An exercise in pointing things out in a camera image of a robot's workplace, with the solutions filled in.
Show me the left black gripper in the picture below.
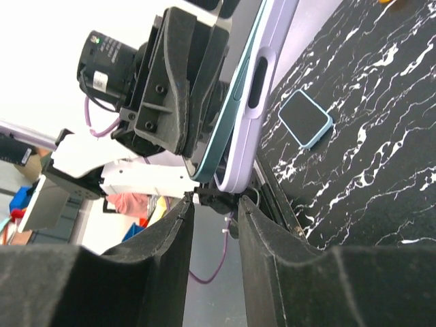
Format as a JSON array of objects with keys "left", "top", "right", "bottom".
[{"left": 110, "top": 7, "right": 229, "bottom": 159}]

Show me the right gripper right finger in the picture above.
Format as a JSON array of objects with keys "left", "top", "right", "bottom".
[{"left": 238, "top": 198, "right": 435, "bottom": 326}]

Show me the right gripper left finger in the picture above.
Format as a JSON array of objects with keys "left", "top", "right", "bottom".
[{"left": 1, "top": 198, "right": 195, "bottom": 326}]

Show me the lilac phone case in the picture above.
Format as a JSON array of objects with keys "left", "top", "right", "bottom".
[{"left": 215, "top": 1, "right": 298, "bottom": 193}]

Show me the phone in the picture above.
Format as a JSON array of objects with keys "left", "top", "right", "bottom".
[
  {"left": 278, "top": 90, "right": 333, "bottom": 150},
  {"left": 184, "top": 1, "right": 270, "bottom": 183}
]

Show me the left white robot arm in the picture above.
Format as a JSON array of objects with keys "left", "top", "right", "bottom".
[{"left": 44, "top": 7, "right": 229, "bottom": 200}]

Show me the phone in blue case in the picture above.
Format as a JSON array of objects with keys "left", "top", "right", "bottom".
[{"left": 278, "top": 90, "right": 333, "bottom": 150}]

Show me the dark plastic crate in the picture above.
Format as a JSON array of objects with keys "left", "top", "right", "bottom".
[{"left": 28, "top": 197, "right": 83, "bottom": 244}]

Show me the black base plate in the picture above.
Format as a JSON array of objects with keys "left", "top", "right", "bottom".
[{"left": 196, "top": 158, "right": 306, "bottom": 240}]

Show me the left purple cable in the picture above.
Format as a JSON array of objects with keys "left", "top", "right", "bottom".
[{"left": 84, "top": 97, "right": 234, "bottom": 284}]

